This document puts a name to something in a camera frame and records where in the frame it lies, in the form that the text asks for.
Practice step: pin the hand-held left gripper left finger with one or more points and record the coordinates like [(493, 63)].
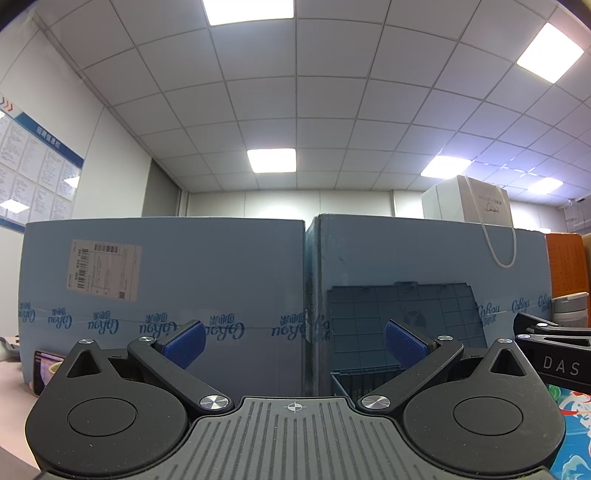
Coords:
[(184, 344)]

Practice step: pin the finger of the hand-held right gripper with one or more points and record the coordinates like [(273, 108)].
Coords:
[(558, 340), (554, 323)]

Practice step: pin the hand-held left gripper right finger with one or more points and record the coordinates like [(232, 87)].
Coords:
[(404, 344)]

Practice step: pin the white and grey tumbler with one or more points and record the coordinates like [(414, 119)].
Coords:
[(572, 309)]

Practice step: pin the blue plastic crate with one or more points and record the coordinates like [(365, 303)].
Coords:
[(369, 314)]

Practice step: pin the printed desk mat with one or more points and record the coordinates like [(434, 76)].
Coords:
[(577, 415)]

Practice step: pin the orange cardboard box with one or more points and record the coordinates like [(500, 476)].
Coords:
[(568, 263)]

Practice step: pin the blue labelled cardboard box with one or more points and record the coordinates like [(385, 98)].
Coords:
[(184, 277)]

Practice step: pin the ceiling light panel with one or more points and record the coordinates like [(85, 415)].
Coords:
[(545, 185), (549, 53), (271, 160), (249, 11), (445, 167)]

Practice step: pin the smartphone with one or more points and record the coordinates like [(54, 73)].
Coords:
[(44, 369)]

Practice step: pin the grey object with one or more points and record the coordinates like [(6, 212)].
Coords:
[(8, 348)]

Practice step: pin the wall security camera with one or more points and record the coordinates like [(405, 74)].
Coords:
[(572, 201)]

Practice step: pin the wall notice board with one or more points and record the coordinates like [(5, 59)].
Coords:
[(32, 175)]

